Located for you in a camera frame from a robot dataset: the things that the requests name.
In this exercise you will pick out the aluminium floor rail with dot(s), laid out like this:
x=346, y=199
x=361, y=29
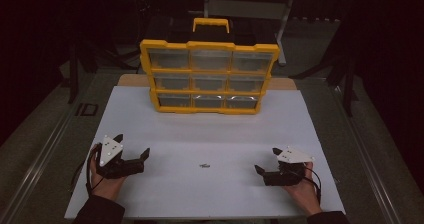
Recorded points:
x=46, y=147
x=364, y=150

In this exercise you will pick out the person's left hand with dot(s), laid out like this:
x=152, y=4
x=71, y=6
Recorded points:
x=106, y=187

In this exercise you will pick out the person's right hand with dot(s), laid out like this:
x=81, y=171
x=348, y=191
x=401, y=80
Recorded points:
x=308, y=194

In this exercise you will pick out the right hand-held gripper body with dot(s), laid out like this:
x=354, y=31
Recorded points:
x=293, y=155

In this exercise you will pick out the clear plastic drawer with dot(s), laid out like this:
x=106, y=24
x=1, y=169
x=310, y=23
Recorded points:
x=171, y=82

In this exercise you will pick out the wooden table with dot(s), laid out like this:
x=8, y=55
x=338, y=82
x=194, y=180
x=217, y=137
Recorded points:
x=133, y=80

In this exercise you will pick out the grey metal stand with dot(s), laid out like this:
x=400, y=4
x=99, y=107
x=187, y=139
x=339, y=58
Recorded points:
x=246, y=9

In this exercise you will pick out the black tripod stand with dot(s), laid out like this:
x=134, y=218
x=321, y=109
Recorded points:
x=348, y=90
x=73, y=77

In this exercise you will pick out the grid of clear drawers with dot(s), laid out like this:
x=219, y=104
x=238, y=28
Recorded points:
x=210, y=60

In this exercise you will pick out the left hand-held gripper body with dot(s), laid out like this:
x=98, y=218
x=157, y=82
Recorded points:
x=111, y=149

